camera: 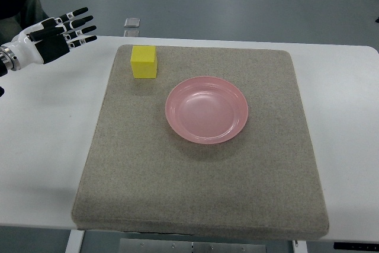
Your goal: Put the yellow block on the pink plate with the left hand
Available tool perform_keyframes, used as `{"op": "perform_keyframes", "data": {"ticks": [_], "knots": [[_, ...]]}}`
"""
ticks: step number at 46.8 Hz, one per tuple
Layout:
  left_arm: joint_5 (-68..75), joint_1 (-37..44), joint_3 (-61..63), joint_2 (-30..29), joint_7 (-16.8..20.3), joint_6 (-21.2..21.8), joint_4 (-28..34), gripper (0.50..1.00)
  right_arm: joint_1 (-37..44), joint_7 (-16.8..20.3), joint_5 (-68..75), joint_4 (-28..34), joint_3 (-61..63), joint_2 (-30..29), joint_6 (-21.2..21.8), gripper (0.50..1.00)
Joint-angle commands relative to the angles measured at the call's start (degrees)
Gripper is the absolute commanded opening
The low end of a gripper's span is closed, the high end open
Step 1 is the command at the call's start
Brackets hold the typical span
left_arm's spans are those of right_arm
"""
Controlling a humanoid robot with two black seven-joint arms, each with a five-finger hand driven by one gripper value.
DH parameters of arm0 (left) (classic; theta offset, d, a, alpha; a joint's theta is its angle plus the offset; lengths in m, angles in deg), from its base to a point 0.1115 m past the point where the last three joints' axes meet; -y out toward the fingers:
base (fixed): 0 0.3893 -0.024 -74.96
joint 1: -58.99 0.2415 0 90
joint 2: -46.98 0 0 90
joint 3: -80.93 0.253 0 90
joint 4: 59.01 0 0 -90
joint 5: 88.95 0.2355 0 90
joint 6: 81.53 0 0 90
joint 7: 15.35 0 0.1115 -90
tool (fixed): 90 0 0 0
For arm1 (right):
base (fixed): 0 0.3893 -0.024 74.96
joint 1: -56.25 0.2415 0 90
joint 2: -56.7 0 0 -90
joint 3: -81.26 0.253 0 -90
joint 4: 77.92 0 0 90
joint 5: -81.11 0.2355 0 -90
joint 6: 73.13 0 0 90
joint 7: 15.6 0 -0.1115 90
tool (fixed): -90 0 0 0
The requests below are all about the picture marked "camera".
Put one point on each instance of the beige felt mat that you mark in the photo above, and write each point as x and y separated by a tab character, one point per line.
140	176

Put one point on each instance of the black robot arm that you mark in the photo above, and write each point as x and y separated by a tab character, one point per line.
3	72

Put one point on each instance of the white table leg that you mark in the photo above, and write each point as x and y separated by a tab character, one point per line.
74	243

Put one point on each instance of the seated person in background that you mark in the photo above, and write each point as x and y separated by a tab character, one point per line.
17	15

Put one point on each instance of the pink plastic plate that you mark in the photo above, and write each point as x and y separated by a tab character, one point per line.
206	110

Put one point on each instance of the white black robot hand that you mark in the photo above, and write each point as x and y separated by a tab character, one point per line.
48	40

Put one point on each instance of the metal bracket under table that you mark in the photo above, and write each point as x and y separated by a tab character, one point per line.
148	245

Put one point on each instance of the silver floor outlet plate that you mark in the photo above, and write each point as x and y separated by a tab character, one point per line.
132	23

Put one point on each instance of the yellow foam block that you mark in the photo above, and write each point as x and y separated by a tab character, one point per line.
144	62

